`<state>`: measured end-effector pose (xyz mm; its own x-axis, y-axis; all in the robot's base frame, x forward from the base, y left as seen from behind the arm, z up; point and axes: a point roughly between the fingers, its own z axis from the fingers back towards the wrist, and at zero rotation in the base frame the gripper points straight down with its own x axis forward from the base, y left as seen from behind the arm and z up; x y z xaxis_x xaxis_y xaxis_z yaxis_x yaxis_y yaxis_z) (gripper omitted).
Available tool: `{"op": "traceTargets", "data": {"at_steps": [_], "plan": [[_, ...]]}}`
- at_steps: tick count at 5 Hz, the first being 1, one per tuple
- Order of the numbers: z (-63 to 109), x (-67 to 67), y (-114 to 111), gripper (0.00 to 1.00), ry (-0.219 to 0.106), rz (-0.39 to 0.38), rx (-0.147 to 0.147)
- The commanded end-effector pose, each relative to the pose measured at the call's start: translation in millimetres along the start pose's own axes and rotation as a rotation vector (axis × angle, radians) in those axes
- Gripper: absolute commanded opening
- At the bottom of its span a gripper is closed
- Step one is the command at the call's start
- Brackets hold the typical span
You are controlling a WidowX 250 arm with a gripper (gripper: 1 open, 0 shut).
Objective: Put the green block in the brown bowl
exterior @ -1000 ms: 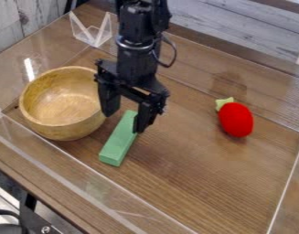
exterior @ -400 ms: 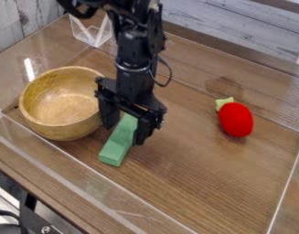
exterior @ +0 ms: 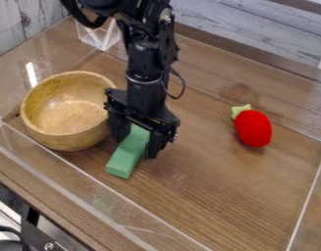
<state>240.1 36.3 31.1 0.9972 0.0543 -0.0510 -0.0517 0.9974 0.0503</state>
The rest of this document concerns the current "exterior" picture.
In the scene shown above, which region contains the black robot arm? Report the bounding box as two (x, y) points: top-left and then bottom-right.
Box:
(60, 0), (179, 158)

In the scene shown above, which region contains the black metal table frame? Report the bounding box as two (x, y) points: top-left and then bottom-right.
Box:
(21, 208), (68, 251)

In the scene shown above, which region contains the green rectangular block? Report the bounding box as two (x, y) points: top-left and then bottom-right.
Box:
(106, 125), (150, 178)

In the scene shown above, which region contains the clear acrylic corner bracket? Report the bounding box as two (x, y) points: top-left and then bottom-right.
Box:
(75, 19), (121, 51)

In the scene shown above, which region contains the clear acrylic tray wall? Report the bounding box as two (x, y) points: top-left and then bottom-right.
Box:
(0, 117), (212, 251)

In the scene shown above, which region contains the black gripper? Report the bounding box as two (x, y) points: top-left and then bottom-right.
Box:
(103, 73), (181, 159)

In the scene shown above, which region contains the brown wooden bowl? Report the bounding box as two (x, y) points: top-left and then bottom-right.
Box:
(20, 71), (115, 151)

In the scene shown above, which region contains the red plush strawberry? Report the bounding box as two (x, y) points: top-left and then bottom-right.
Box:
(230, 104), (273, 148)

